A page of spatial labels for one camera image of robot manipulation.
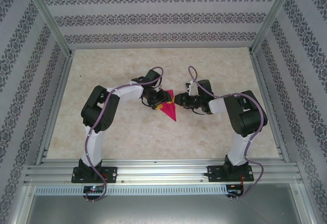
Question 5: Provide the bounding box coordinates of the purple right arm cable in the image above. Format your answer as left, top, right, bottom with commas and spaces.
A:
188, 65, 268, 200

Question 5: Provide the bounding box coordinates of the slotted grey cable tray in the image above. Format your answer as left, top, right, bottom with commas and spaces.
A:
34, 185, 228, 196

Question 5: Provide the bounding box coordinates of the aluminium mounting rail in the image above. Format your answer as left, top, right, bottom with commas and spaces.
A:
24, 159, 305, 186

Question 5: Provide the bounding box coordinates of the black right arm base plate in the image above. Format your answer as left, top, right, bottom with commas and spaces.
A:
207, 165, 254, 183

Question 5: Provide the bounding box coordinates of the aluminium frame post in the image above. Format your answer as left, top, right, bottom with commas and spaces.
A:
22, 0, 75, 58
249, 0, 299, 56

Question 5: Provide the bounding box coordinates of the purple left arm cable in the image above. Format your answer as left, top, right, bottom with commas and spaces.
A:
83, 66, 165, 204

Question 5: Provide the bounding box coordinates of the grey metal sheet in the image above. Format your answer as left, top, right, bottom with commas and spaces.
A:
15, 184, 315, 224

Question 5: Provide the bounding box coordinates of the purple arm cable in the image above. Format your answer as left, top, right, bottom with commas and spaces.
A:
83, 66, 165, 204
188, 65, 268, 200

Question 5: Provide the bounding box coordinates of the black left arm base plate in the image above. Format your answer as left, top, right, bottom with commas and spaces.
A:
71, 166, 119, 184

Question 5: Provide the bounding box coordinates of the pink paper sheet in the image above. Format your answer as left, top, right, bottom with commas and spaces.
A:
159, 89, 178, 122

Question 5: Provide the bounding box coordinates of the aluminium side rail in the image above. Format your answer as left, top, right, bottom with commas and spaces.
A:
35, 52, 75, 166
250, 52, 291, 163

